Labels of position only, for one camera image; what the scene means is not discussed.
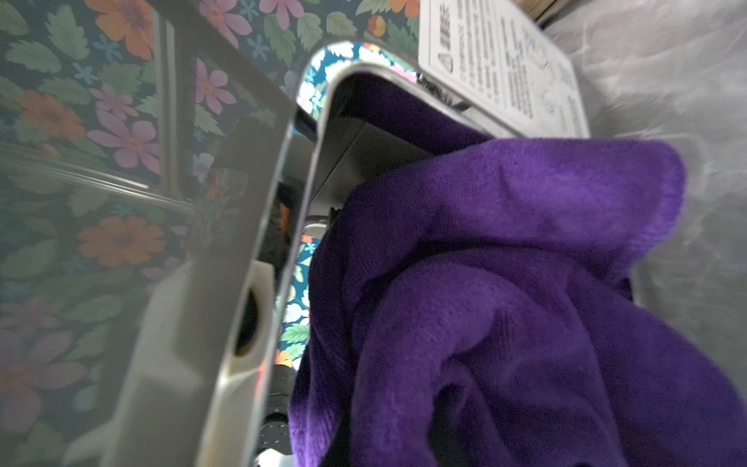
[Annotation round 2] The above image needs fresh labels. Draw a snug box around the purple cleaning cloth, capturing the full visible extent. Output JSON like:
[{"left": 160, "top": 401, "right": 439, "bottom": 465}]
[{"left": 288, "top": 136, "right": 747, "bottom": 467}]

